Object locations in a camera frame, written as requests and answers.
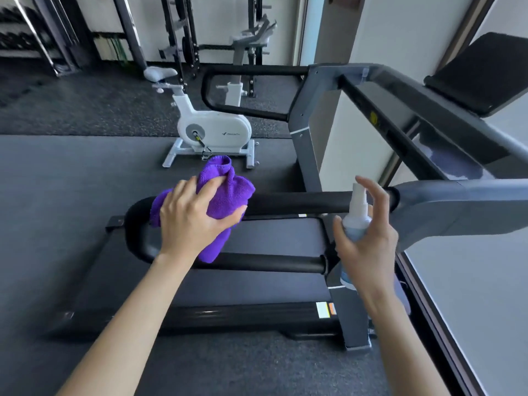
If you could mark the person's left middle finger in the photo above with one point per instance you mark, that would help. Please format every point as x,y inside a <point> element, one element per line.
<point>186,189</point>

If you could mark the green resistance bands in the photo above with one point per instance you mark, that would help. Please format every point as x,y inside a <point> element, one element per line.
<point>117,47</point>

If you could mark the dumbbell rack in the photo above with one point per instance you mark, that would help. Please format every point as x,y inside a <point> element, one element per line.
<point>33,32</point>

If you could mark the purple microfiber cloth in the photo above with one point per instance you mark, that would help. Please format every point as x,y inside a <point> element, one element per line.
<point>222,197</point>

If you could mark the black padded bench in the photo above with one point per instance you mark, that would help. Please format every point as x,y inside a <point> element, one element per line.
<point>478,72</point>

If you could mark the white exercise bike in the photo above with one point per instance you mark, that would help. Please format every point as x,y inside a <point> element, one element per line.
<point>214,115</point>

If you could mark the person's right hand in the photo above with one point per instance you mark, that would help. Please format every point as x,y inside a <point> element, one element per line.
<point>371,251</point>

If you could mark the person's right thumb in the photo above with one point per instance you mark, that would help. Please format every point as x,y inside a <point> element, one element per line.
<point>340,237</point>

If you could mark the person's left forearm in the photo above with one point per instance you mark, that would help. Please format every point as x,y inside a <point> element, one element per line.
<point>128,325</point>

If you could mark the person's left hand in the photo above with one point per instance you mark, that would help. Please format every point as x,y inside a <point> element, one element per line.
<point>185,226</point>

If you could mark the black power rack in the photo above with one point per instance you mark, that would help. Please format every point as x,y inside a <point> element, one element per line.
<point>185,37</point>

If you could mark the grey black treadmill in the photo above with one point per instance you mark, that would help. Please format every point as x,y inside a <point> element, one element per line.
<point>313,218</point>

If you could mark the person's right forearm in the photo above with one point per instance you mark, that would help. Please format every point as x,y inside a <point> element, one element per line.
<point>396,346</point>

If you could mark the person's left thumb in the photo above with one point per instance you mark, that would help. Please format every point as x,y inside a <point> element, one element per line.
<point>232,219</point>

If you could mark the clear spray bottle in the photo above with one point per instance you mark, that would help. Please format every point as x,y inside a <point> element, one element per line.
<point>355,226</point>

